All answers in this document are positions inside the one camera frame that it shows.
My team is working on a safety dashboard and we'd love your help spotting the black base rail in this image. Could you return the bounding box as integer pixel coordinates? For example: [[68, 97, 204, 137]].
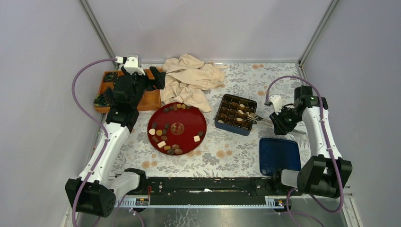
[[123, 177, 289, 209]]

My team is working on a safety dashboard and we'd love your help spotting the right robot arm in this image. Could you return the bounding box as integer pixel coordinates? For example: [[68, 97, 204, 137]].
[[267, 86, 353, 198]]

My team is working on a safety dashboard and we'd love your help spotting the red round tray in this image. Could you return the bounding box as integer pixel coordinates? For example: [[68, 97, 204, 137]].
[[146, 102, 207, 156]]

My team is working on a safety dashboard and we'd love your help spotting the dark rolled tie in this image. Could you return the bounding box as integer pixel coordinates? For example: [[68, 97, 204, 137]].
[[103, 71, 118, 83]]

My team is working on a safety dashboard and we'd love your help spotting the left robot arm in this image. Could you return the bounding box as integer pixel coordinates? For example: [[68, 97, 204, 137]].
[[65, 67, 166, 218]]

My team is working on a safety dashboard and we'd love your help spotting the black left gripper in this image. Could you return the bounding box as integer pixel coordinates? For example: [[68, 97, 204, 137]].
[[121, 66, 166, 108]]

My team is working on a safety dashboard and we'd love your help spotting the beige crumpled cloth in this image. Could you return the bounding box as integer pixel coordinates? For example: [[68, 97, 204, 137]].
[[160, 54, 226, 113]]

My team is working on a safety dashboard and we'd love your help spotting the navy chocolate box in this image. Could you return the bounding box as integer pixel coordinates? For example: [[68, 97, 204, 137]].
[[215, 94, 257, 136]]

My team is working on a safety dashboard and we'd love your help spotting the white block chocolate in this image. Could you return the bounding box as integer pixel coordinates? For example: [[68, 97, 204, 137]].
[[193, 135, 201, 142]]

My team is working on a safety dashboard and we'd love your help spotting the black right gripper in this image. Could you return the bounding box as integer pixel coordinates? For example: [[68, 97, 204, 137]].
[[269, 105, 302, 136]]

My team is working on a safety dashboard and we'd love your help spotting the floral tablecloth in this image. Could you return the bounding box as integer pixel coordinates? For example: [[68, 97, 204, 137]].
[[110, 62, 301, 177]]

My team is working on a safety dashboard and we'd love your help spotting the navy box lid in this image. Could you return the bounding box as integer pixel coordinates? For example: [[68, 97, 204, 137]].
[[259, 138, 301, 176]]

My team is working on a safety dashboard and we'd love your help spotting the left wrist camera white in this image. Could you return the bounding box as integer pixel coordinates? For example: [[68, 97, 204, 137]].
[[115, 54, 145, 75]]

